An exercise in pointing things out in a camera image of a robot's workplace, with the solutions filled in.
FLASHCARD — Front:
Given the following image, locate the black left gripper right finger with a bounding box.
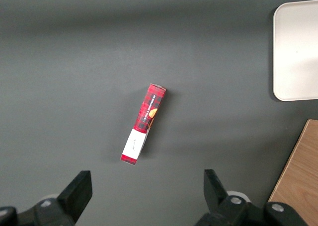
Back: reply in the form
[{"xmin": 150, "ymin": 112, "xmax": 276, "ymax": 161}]
[{"xmin": 195, "ymin": 169, "xmax": 309, "ymax": 226}]

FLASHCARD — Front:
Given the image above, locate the beige plastic tray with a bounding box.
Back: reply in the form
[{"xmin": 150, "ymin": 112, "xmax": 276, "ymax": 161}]
[{"xmin": 273, "ymin": 0, "xmax": 318, "ymax": 102}]

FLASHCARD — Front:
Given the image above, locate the red plaid cookie box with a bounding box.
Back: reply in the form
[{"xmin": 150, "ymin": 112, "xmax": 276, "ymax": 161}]
[{"xmin": 120, "ymin": 83, "xmax": 167, "ymax": 167}]

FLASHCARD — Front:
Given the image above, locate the wooden drawer cabinet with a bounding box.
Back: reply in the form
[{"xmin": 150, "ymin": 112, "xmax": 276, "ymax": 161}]
[{"xmin": 267, "ymin": 119, "xmax": 318, "ymax": 226}]

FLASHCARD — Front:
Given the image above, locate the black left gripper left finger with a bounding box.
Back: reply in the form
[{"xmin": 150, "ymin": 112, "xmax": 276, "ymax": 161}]
[{"xmin": 0, "ymin": 170, "xmax": 93, "ymax": 226}]

